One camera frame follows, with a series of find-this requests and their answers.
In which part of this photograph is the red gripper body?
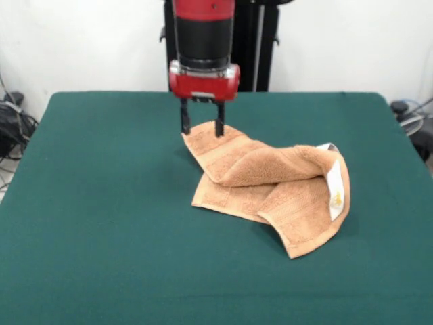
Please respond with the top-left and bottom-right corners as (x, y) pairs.
(168, 60), (242, 102)

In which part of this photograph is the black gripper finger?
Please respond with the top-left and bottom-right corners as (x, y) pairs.
(179, 97), (192, 135)
(214, 100), (227, 138)

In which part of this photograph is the tan towel with white label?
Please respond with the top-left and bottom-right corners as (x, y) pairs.
(181, 122), (352, 260)

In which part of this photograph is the dark green table cloth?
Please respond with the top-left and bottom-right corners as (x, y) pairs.
(0, 91), (433, 325)

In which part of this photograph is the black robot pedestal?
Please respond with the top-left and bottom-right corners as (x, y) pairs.
(158, 0), (281, 93)

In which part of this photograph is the black cable tangle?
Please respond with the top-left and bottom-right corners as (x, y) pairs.
(0, 100), (40, 163)

